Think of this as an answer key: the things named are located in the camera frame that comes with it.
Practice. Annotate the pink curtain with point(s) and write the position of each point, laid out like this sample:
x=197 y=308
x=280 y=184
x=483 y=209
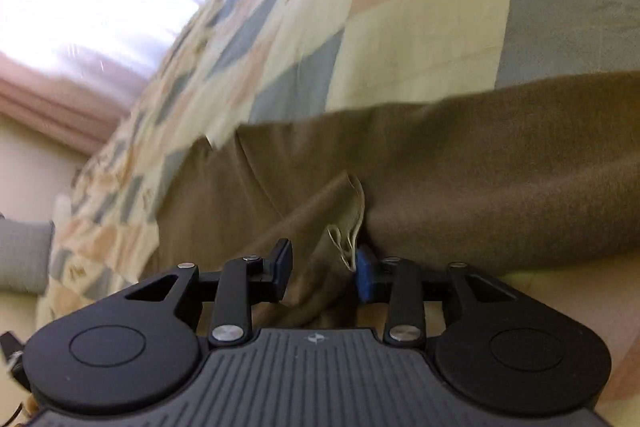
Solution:
x=55 y=102

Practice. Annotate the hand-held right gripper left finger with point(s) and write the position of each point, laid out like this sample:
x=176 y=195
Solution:
x=281 y=259

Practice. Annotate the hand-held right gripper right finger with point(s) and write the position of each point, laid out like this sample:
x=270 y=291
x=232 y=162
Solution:
x=365 y=274

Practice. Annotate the grey woven pillow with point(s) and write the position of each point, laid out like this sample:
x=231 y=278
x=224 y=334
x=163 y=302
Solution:
x=25 y=257

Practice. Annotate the brown pants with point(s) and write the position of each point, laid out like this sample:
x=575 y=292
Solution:
x=450 y=182

